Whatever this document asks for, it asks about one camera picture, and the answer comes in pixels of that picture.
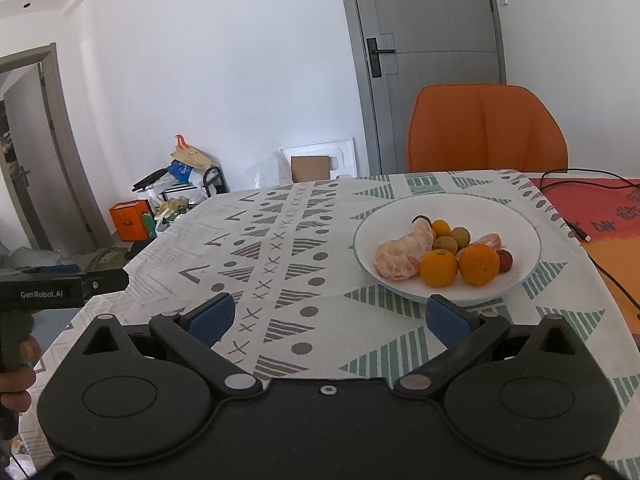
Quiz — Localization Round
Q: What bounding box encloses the large peeled citrus segment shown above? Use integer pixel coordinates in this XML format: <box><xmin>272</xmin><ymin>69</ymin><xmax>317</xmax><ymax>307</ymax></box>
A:
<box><xmin>374</xmin><ymin>221</ymin><xmax>435</xmax><ymax>281</ymax></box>

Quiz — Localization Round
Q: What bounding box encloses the black metal rack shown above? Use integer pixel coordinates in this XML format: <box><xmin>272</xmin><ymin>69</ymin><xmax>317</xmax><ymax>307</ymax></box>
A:
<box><xmin>202</xmin><ymin>166</ymin><xmax>230</xmax><ymax>200</ymax></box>

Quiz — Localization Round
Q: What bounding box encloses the orange chair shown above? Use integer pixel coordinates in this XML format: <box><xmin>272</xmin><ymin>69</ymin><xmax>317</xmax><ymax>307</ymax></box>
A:
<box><xmin>406</xmin><ymin>84</ymin><xmax>569</xmax><ymax>175</ymax></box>

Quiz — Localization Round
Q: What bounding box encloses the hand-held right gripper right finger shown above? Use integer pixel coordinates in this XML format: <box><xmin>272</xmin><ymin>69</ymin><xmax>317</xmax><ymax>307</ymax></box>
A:
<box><xmin>392</xmin><ymin>294</ymin><xmax>583</xmax><ymax>400</ymax></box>

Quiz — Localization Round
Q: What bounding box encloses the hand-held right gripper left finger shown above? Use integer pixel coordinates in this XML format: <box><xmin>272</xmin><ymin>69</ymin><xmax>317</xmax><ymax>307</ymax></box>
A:
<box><xmin>80</xmin><ymin>292</ymin><xmax>263</xmax><ymax>398</ymax></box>

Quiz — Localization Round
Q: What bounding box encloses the tan paper bag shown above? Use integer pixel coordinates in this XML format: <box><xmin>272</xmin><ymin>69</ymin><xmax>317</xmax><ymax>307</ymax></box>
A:
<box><xmin>170</xmin><ymin>135</ymin><xmax>213</xmax><ymax>171</ymax></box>

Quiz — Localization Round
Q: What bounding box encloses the patterned white tablecloth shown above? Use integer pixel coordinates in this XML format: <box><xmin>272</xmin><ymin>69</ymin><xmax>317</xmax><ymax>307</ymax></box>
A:
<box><xmin>30</xmin><ymin>169</ymin><xmax>640</xmax><ymax>480</ymax></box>

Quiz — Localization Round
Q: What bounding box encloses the black cable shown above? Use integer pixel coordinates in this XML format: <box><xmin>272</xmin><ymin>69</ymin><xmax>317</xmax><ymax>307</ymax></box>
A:
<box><xmin>540</xmin><ymin>169</ymin><xmax>640</xmax><ymax>311</ymax></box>

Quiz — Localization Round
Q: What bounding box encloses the blue white plastic bag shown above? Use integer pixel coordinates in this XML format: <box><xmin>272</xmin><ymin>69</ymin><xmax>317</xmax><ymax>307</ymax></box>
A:
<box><xmin>167</xmin><ymin>160</ymin><xmax>206</xmax><ymax>186</ymax></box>

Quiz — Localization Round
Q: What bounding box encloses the white plate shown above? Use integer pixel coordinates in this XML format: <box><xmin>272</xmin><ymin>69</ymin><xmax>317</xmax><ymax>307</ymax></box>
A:
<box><xmin>353</xmin><ymin>192</ymin><xmax>542</xmax><ymax>306</ymax></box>

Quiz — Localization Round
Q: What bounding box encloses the white styrofoam packaging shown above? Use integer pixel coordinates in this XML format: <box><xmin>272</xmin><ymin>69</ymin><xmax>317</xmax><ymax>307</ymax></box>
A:
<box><xmin>278</xmin><ymin>137</ymin><xmax>357</xmax><ymax>191</ymax></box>

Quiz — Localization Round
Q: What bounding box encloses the grey door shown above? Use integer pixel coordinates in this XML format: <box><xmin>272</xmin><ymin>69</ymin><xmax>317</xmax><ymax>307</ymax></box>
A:
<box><xmin>336</xmin><ymin>0</ymin><xmax>506</xmax><ymax>178</ymax></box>

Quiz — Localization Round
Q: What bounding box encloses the dark green bag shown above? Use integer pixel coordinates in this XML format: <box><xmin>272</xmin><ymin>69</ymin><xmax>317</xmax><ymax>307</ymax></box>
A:
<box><xmin>85</xmin><ymin>247</ymin><xmax>132</xmax><ymax>275</ymax></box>

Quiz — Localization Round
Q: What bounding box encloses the grey door frame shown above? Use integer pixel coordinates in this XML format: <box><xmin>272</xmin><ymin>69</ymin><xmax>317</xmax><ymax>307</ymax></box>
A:
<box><xmin>0</xmin><ymin>44</ymin><xmax>113</xmax><ymax>256</ymax></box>

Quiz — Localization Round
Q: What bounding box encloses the brown cardboard piece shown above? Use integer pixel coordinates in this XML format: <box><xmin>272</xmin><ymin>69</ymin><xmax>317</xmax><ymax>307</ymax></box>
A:
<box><xmin>291</xmin><ymin>156</ymin><xmax>331</xmax><ymax>183</ymax></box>

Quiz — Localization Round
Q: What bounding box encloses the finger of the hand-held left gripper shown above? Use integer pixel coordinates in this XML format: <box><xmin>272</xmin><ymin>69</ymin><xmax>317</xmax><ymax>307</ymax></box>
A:
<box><xmin>80</xmin><ymin>267</ymin><xmax>131</xmax><ymax>293</ymax></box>

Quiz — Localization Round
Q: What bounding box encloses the orange box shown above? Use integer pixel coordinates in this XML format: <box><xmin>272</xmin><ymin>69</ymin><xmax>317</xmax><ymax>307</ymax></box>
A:
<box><xmin>110</xmin><ymin>200</ymin><xmax>153</xmax><ymax>242</ymax></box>

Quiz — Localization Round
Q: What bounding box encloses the orange mandarin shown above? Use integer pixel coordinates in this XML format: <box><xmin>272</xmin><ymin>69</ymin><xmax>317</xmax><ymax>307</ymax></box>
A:
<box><xmin>420</xmin><ymin>249</ymin><xmax>459</xmax><ymax>288</ymax></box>
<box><xmin>458</xmin><ymin>243</ymin><xmax>500</xmax><ymax>286</ymax></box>

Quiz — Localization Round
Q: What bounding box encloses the black door handle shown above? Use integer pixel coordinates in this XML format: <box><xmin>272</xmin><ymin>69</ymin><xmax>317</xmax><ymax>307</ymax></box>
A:
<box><xmin>366</xmin><ymin>37</ymin><xmax>396</xmax><ymax>78</ymax></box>

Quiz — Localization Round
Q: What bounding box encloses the red orange table mat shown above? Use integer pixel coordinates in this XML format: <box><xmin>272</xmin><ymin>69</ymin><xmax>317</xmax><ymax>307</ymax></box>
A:
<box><xmin>529</xmin><ymin>177</ymin><xmax>640</xmax><ymax>336</ymax></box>

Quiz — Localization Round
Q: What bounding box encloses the person's left hand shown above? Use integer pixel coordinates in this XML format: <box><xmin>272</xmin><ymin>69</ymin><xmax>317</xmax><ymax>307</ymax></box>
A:
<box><xmin>0</xmin><ymin>335</ymin><xmax>42</xmax><ymax>413</ymax></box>

